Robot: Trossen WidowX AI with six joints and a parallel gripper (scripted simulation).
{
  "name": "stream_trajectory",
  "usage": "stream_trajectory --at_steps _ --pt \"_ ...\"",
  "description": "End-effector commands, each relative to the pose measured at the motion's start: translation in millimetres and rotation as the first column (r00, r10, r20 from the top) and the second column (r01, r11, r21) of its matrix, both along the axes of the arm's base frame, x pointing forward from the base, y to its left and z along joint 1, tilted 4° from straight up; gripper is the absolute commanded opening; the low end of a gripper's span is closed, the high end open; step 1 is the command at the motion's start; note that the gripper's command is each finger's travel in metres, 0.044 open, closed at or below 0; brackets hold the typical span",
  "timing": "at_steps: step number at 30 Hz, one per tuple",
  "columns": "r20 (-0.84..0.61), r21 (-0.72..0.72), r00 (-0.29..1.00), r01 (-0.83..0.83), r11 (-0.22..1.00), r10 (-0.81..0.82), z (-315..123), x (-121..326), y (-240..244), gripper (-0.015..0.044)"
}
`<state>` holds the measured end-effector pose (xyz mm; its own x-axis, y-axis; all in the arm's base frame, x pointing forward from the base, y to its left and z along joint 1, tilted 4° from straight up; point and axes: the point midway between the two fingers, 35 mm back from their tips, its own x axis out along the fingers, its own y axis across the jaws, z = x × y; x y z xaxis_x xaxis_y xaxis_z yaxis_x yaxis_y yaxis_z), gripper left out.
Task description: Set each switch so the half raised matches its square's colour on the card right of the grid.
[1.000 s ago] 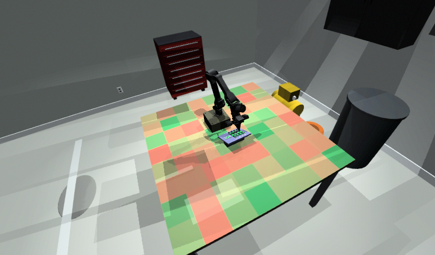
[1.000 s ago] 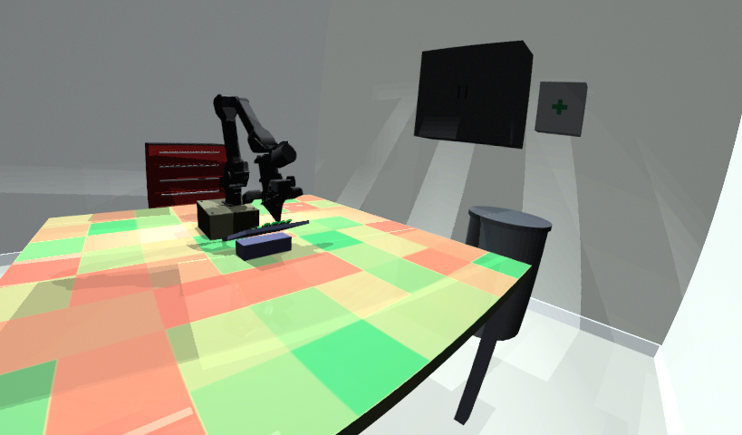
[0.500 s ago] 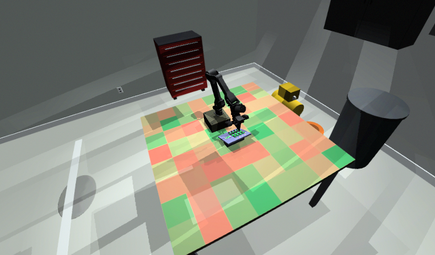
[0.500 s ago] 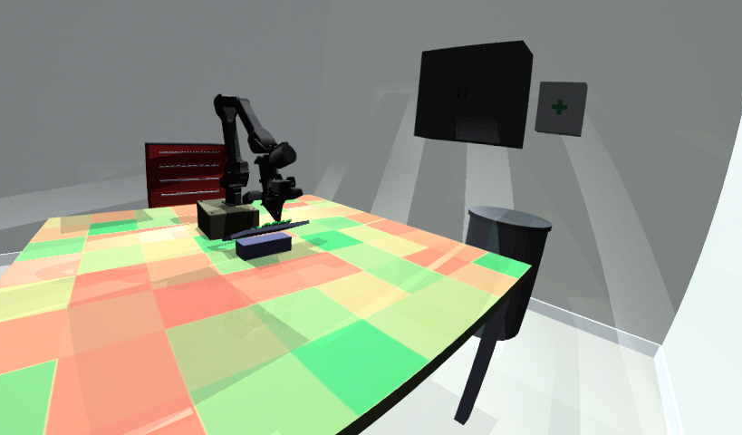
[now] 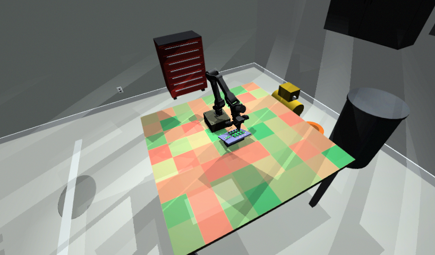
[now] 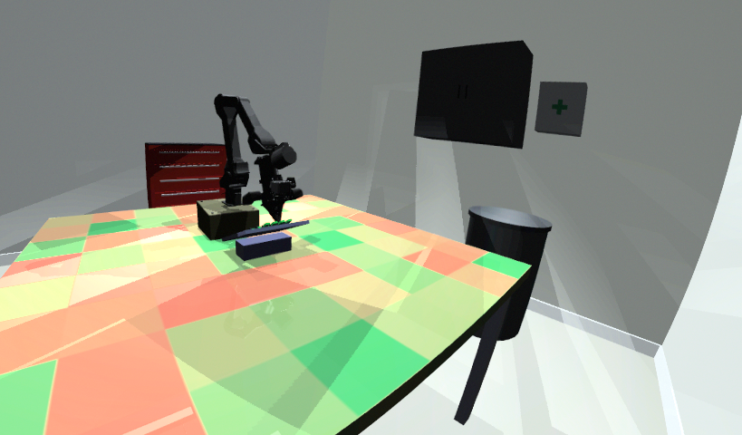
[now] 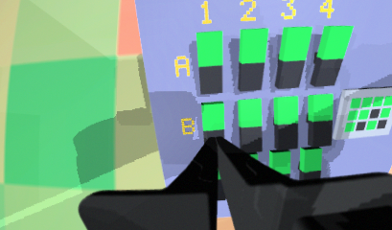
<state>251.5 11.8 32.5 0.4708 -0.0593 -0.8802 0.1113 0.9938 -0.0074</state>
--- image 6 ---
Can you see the light blue switch panel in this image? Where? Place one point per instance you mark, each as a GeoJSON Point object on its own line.
{"type": "Point", "coordinates": [265, 245]}

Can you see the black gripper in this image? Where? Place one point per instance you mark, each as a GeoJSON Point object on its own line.
{"type": "Point", "coordinates": [274, 205]}

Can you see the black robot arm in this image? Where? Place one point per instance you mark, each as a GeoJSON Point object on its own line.
{"type": "Point", "coordinates": [260, 142]}

